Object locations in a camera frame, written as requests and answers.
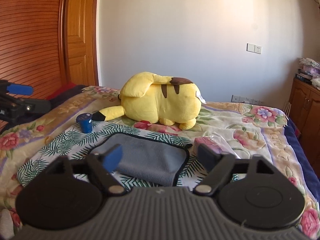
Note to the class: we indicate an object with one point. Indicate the palm leaf cloth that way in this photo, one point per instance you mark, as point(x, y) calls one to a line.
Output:
point(76, 145)

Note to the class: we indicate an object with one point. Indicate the wooden slatted wardrobe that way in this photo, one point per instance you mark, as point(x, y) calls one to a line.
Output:
point(32, 50)

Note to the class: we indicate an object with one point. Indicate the white wall switch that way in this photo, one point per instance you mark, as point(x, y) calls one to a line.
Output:
point(254, 48)

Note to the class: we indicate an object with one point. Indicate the wall power strip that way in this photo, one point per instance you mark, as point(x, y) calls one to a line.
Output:
point(243, 99)

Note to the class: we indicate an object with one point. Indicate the red cloth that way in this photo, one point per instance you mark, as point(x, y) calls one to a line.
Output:
point(62, 89)

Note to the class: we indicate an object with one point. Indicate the floral bed quilt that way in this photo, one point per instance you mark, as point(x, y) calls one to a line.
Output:
point(261, 131)

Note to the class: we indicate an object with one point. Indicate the blue cup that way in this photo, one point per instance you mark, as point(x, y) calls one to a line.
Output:
point(85, 122)

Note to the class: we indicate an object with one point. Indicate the dark blue blanket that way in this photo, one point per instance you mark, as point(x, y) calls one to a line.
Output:
point(311, 179)

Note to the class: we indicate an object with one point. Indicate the purple and grey towel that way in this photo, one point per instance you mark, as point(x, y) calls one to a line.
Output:
point(158, 161)

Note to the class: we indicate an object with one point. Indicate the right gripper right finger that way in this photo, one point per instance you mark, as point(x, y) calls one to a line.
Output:
point(219, 168)

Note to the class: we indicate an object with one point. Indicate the wooden cabinet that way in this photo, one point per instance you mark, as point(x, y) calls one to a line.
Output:
point(304, 113)

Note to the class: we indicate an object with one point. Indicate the pile of folded clothes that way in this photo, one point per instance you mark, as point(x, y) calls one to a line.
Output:
point(308, 70)

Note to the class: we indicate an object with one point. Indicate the yellow plush toy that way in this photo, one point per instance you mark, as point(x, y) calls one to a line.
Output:
point(154, 98)

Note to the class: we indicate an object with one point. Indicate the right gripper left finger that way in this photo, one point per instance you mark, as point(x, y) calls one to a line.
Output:
point(101, 167)

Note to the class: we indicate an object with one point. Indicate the pink tissue box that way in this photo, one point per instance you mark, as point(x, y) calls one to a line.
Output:
point(215, 142)

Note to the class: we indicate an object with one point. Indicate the wooden door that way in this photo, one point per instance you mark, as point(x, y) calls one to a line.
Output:
point(80, 42)

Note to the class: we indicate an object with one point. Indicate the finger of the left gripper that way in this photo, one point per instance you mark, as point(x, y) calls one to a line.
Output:
point(13, 88)

